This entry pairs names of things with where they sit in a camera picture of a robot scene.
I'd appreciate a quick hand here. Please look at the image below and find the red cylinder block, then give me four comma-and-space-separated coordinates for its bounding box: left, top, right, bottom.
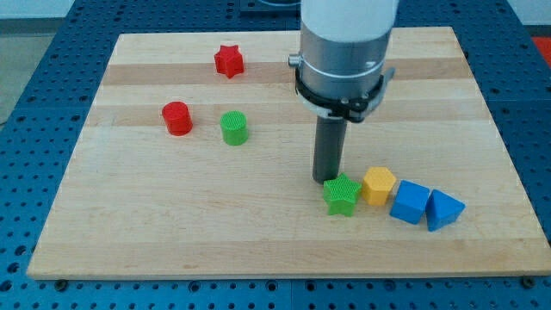
162, 102, 193, 136

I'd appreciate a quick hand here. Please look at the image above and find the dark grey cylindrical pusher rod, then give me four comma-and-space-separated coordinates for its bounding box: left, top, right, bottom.
313, 116, 347, 184

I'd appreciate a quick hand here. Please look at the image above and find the black gripper mounting bracket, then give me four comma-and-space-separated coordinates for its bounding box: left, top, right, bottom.
294, 67, 395, 123

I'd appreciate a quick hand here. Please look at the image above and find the green cylinder block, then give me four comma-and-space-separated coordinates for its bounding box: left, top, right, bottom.
220, 110, 249, 146

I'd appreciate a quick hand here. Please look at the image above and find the blue cube block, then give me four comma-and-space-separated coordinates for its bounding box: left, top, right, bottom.
389, 180, 430, 225

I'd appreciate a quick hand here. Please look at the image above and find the green star block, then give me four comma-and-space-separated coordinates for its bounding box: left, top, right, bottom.
323, 173, 362, 217

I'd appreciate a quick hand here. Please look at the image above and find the blue triangular prism block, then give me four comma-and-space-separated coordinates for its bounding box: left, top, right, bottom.
425, 189, 466, 232

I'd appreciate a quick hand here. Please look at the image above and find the yellow hexagon block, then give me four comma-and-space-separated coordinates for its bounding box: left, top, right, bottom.
362, 166, 397, 206

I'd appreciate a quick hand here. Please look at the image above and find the light wooden board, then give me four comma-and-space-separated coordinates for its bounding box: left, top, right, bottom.
27, 27, 550, 280

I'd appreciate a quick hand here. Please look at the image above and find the red star block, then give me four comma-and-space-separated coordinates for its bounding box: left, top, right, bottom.
214, 45, 245, 78

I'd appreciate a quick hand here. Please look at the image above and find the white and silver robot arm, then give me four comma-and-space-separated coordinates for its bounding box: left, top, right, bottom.
288, 0, 399, 183

